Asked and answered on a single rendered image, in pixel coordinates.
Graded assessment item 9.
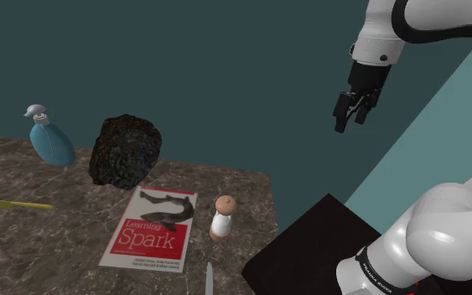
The wooden and white pepper mill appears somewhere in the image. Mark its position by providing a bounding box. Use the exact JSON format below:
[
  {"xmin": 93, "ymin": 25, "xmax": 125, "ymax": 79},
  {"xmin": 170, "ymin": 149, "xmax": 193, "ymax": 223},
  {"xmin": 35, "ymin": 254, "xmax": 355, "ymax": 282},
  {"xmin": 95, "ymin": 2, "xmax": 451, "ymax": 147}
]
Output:
[{"xmin": 209, "ymin": 194, "xmax": 238, "ymax": 241}]

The red and white book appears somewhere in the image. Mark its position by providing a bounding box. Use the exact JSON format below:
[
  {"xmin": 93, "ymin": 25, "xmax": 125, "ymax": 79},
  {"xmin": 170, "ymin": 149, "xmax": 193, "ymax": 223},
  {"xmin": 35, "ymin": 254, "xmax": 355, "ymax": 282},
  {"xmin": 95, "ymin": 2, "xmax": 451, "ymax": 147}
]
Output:
[{"xmin": 97, "ymin": 185, "xmax": 199, "ymax": 274}]

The yellow handled knife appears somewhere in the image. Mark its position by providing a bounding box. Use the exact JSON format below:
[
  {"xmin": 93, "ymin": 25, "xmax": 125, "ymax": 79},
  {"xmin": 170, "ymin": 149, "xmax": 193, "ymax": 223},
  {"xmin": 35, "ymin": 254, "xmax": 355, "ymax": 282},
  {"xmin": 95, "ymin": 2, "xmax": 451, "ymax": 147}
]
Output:
[{"xmin": 0, "ymin": 197, "xmax": 56, "ymax": 212}]

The dark lumpy rock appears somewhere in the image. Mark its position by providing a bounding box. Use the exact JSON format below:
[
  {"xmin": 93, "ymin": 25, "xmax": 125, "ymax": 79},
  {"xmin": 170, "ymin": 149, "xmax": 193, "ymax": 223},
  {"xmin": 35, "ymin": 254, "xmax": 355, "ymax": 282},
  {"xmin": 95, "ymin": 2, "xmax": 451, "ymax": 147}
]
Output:
[{"xmin": 88, "ymin": 113, "xmax": 163, "ymax": 191}]

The silver knife blade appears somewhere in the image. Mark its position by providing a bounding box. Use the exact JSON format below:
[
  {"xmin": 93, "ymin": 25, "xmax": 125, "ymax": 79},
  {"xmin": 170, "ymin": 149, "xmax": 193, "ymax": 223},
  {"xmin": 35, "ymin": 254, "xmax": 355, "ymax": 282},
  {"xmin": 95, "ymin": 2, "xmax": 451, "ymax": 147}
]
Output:
[{"xmin": 205, "ymin": 261, "xmax": 215, "ymax": 295}]

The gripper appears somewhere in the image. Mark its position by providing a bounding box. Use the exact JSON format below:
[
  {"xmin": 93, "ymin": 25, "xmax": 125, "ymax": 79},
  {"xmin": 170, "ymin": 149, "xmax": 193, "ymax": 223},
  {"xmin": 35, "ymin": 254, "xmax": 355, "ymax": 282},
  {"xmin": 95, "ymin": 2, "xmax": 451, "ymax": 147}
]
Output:
[{"xmin": 333, "ymin": 60, "xmax": 392, "ymax": 134}]

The blue soap dispenser bottle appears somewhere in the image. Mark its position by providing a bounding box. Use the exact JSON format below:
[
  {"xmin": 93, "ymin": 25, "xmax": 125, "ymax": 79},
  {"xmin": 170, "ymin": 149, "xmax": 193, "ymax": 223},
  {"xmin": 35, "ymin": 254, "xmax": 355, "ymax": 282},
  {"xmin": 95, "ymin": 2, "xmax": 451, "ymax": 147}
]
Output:
[{"xmin": 23, "ymin": 104, "xmax": 77, "ymax": 167}]

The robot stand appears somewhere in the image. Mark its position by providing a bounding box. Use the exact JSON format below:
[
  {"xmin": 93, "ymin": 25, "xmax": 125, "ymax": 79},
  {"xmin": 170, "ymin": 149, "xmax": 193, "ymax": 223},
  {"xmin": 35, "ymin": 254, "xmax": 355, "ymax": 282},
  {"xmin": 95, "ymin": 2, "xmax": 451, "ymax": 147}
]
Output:
[{"xmin": 241, "ymin": 193, "xmax": 472, "ymax": 295}]

